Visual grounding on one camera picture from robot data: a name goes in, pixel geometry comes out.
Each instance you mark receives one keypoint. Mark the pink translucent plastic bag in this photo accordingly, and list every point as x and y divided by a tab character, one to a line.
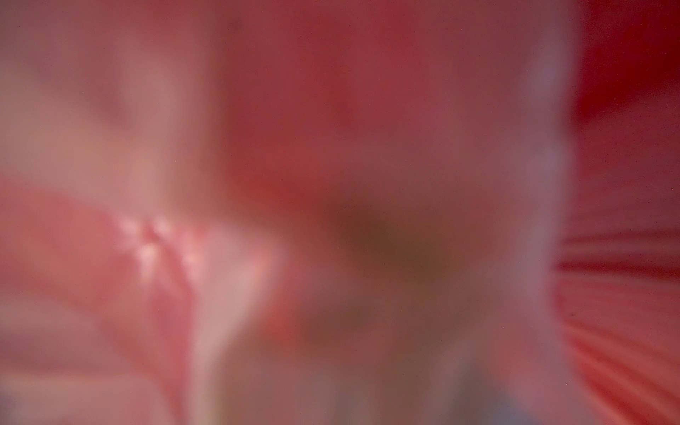
284	212

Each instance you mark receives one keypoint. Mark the red flower-shaped plate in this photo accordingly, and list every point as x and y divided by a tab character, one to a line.
618	270

